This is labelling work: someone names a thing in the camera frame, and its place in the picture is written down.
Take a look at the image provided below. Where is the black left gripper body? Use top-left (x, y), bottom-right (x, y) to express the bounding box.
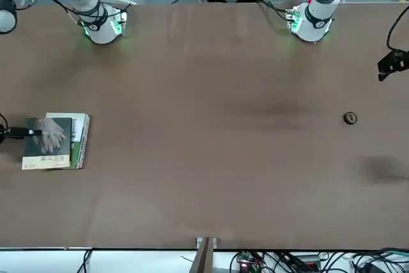
top-left (377, 48), bottom-right (409, 75)

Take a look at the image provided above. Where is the dark book with hand cover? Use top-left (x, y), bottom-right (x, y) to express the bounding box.
top-left (21, 117), bottom-right (74, 171)

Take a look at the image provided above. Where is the green and white book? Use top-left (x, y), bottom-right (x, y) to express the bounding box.
top-left (45, 112), bottom-right (91, 170)

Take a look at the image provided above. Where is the brown tape roll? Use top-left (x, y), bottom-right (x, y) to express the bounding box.
top-left (343, 111), bottom-right (359, 125)

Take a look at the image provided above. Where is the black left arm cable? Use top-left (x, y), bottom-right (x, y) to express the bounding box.
top-left (258, 0), bottom-right (409, 52)

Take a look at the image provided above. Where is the aluminium frame post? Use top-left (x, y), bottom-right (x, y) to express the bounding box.
top-left (190, 237), bottom-right (219, 273)

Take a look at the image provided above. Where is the usb hub with cables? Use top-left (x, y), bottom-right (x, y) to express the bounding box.
top-left (234, 249), bottom-right (266, 273)

